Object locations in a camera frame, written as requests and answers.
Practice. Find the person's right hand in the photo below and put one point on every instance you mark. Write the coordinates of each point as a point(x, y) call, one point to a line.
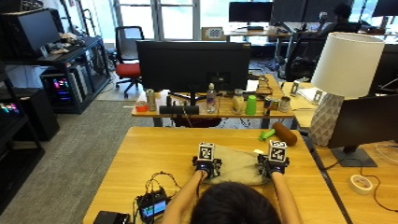
point(274, 168)

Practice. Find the person's left hand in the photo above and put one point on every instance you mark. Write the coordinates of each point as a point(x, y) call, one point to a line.
point(206, 168)

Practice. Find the cream fuzzy cloth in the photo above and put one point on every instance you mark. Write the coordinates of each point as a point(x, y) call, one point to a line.
point(239, 166)

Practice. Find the white marker cube on left glove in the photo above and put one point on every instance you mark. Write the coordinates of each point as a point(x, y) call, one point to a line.
point(206, 151)

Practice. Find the white marker cube on glove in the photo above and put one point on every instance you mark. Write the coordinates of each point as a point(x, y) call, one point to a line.
point(278, 151)
point(206, 151)

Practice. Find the white marker cube on right glove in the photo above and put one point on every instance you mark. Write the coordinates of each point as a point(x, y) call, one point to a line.
point(278, 151)

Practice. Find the brown cattail toy green stem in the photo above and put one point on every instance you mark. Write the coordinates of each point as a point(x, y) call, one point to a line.
point(286, 133)

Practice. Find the wooden desk with bottles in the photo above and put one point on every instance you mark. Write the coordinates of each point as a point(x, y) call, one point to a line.
point(226, 110)

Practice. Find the dark drink can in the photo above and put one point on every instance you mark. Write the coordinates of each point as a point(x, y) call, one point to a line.
point(268, 106)

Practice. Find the green plastic cup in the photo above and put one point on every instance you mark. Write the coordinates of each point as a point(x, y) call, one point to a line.
point(251, 105)

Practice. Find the glass jar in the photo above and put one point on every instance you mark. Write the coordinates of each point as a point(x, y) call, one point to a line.
point(284, 104)

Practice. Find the black cylinder speaker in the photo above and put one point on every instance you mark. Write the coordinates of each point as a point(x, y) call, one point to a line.
point(179, 109)

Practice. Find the cream bottle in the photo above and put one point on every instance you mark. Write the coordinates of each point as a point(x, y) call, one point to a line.
point(238, 102)

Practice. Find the clear water bottle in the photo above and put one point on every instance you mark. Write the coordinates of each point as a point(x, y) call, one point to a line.
point(211, 99)

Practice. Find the small black screen device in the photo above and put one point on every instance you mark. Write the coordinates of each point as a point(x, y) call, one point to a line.
point(152, 206)

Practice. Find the small wooden rack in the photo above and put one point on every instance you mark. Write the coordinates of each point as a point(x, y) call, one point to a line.
point(264, 87)

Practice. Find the white paper sheet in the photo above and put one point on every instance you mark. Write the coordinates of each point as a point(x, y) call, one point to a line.
point(252, 85)

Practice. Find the white tape roll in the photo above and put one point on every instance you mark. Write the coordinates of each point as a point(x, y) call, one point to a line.
point(361, 184)

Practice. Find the orange-red cup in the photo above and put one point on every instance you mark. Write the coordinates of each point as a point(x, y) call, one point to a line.
point(142, 107)

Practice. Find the black monitor on square stand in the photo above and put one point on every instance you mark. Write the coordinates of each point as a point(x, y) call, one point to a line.
point(367, 121)

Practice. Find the black box device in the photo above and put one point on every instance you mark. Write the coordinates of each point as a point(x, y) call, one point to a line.
point(111, 217)

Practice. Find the large black monitor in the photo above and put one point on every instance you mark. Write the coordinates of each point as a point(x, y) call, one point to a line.
point(194, 65)

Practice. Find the black office chair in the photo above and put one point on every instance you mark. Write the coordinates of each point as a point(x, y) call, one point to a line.
point(306, 59)

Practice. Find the white lamp with faceted base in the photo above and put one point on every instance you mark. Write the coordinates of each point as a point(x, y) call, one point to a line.
point(347, 68)

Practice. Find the red office chair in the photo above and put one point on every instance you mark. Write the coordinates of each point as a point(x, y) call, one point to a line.
point(129, 59)

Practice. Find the checkerboard pattern box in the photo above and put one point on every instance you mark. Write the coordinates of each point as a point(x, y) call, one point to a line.
point(214, 33)

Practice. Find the computer tower with coloured lights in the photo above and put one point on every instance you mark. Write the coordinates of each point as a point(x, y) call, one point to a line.
point(62, 88)

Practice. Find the black cabinet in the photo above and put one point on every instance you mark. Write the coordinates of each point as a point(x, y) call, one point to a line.
point(39, 113)

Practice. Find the black shelf unit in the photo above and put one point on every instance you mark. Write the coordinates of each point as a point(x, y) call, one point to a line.
point(81, 62)

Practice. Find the background black monitor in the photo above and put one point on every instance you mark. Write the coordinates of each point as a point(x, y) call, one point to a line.
point(385, 7)
point(310, 9)
point(251, 11)

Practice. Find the black box on shelf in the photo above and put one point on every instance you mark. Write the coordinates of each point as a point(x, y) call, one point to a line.
point(31, 32)

